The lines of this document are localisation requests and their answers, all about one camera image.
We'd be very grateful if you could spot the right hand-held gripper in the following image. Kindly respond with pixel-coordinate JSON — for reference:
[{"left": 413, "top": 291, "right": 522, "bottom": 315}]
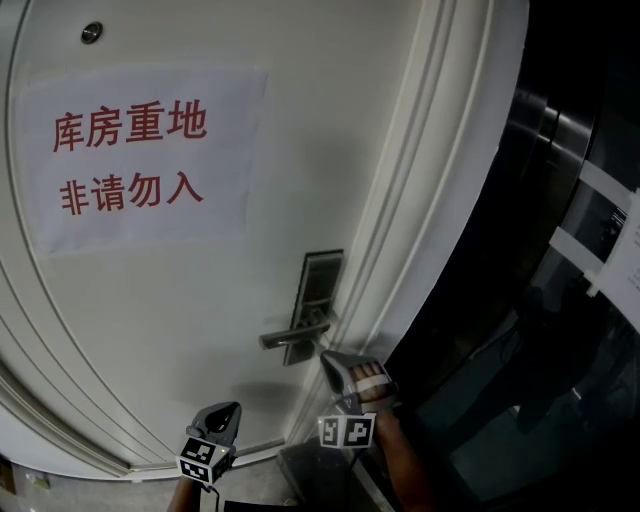
[{"left": 318, "top": 349, "right": 401, "bottom": 450}]

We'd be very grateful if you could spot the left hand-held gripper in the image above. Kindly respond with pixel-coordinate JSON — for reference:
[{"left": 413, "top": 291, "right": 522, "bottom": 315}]
[{"left": 175, "top": 401, "right": 242, "bottom": 486}]

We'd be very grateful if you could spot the white door with handle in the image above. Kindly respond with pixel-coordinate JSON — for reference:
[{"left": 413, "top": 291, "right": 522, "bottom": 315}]
[{"left": 0, "top": 0, "right": 451, "bottom": 471}]

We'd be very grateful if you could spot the person's right forearm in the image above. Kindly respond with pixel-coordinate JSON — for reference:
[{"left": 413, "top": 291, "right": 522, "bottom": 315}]
[{"left": 372, "top": 407, "right": 436, "bottom": 512}]

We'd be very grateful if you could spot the person's left forearm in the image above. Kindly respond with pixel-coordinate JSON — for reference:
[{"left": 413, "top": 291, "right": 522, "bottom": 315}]
[{"left": 167, "top": 477, "right": 211, "bottom": 512}]

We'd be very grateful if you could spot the black-framed glass double door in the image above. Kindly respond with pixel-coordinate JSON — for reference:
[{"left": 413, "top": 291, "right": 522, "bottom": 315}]
[{"left": 359, "top": 0, "right": 640, "bottom": 512}]

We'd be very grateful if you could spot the person's right hand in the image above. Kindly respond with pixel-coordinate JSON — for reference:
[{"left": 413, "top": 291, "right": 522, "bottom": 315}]
[{"left": 349, "top": 363, "right": 390, "bottom": 404}]

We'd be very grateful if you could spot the white notice with red characters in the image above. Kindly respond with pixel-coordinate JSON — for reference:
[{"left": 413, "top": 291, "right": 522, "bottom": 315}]
[{"left": 14, "top": 64, "right": 269, "bottom": 259}]

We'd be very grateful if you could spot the taped white paper notice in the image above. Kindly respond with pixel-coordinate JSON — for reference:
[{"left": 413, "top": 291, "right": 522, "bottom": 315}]
[{"left": 549, "top": 159, "right": 640, "bottom": 334}]

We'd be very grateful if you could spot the silver door lock with handle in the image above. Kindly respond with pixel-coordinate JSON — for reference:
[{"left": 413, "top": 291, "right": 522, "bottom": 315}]
[{"left": 258, "top": 248, "right": 345, "bottom": 368}]

